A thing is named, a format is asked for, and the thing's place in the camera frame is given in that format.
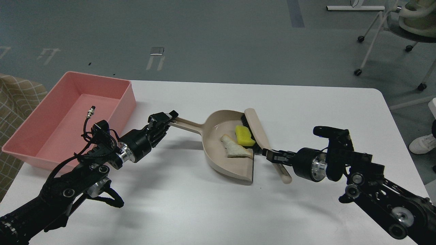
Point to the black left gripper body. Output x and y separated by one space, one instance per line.
140 142

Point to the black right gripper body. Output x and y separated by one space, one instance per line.
310 164

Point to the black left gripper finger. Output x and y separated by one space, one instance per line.
173 115
158 125

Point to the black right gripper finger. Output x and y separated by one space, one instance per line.
280 159
277 154

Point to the yellow sponge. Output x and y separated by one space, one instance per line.
244 137

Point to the white bread slice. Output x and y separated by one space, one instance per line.
233 149

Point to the beige hand brush black bristles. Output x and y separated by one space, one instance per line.
251 121

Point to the beige plastic dustpan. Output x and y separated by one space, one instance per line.
219 123

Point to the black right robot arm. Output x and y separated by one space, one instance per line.
398 211

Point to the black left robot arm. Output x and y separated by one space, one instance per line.
83 176

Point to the pink plastic bin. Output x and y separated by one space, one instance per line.
52 132

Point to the metal floor plate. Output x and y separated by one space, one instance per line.
157 51

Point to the white sneaker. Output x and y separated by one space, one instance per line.
423 144

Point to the checkered beige cloth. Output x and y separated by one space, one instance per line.
18 99

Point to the beige office chair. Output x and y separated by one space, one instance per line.
413 21

